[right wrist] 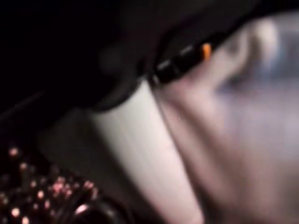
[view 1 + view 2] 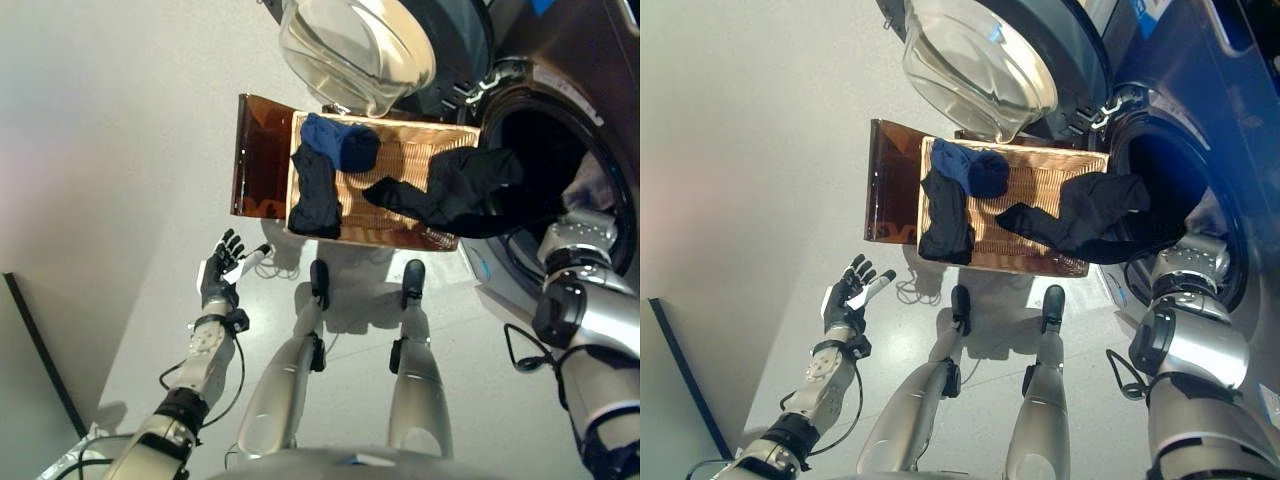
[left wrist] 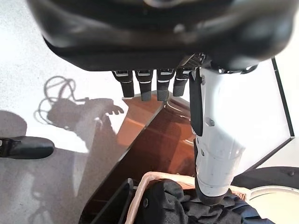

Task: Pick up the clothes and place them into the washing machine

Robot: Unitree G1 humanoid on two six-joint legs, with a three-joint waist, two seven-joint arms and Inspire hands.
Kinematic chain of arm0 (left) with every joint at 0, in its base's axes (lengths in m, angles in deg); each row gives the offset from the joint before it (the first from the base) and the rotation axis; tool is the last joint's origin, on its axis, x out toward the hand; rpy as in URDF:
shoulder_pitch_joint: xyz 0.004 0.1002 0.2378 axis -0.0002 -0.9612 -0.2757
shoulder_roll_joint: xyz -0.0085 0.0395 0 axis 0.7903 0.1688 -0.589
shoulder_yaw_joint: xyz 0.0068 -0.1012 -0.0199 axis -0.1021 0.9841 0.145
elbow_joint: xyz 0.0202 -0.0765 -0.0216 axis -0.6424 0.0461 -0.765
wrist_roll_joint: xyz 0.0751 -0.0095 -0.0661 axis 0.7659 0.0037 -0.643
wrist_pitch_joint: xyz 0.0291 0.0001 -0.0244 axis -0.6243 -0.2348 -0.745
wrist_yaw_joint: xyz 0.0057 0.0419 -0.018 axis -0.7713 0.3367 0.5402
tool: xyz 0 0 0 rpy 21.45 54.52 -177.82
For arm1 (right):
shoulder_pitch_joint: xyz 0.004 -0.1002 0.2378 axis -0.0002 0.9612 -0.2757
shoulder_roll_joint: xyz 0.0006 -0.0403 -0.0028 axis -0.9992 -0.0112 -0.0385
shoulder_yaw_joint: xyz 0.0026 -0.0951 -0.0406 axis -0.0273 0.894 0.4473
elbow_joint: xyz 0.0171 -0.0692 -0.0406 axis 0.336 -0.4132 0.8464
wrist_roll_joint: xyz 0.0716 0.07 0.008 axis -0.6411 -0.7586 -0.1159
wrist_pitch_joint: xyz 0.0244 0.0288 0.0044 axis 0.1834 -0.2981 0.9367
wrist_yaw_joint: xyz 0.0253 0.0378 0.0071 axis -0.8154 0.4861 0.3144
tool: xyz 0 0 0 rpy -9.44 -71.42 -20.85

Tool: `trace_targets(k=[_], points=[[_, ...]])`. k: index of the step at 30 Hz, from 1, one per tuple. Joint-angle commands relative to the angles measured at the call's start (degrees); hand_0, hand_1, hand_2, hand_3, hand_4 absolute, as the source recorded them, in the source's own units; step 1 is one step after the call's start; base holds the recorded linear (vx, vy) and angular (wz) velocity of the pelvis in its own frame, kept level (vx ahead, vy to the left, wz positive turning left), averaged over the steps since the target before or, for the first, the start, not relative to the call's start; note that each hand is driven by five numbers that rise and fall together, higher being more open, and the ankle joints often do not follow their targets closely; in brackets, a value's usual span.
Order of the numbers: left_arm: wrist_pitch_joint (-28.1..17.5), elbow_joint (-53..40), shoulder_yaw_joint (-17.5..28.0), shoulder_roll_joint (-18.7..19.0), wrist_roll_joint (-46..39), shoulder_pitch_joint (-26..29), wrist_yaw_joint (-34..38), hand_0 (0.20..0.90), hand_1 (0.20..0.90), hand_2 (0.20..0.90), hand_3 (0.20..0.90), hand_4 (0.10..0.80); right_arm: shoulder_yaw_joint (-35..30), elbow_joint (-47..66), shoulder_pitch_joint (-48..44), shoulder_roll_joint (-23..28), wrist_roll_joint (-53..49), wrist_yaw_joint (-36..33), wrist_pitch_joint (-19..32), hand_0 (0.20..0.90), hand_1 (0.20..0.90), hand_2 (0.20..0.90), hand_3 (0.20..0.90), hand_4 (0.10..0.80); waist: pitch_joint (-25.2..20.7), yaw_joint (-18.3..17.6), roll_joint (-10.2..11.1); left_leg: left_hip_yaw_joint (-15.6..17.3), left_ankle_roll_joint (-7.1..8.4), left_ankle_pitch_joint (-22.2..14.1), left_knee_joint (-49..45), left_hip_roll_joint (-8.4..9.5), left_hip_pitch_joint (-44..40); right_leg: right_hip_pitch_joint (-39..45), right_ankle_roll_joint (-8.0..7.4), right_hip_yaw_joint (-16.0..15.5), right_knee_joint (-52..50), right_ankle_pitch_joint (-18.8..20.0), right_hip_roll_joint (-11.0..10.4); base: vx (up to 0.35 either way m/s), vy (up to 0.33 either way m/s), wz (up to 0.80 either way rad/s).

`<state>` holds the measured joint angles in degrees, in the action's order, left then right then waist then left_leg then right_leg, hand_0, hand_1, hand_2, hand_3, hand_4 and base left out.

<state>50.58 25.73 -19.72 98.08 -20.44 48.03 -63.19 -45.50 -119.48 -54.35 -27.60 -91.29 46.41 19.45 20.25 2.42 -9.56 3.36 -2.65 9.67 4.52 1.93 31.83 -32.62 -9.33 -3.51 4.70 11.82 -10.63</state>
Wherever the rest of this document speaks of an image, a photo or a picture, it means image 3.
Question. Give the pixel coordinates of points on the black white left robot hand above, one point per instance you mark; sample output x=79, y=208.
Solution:
x=163, y=30

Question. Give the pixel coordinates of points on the wicker laundry basket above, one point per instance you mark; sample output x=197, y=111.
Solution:
x=140, y=193

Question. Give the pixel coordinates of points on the dark navy garment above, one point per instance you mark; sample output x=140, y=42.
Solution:
x=172, y=203

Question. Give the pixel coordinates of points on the silver left robot leg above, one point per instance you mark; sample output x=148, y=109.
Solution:
x=28, y=148

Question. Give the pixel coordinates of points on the blue garment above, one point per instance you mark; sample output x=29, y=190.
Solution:
x=252, y=214

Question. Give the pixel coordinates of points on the round glass washer door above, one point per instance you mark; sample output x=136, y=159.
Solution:
x=273, y=205

